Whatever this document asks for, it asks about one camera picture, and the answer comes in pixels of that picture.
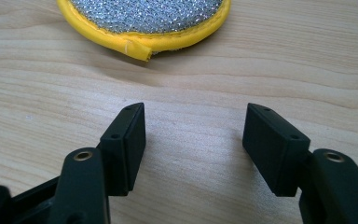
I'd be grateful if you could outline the round yellow-rimmed silver scouring pad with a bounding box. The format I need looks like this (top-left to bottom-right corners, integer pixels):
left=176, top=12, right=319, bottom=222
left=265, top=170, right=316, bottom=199
left=56, top=0, right=232, bottom=63

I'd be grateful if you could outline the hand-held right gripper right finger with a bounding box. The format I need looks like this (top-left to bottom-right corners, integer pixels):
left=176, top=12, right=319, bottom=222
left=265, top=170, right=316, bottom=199
left=241, top=103, right=358, bottom=224

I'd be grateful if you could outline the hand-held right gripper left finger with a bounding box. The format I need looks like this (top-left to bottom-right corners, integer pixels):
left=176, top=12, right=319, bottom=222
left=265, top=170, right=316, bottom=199
left=48, top=102, right=147, bottom=224

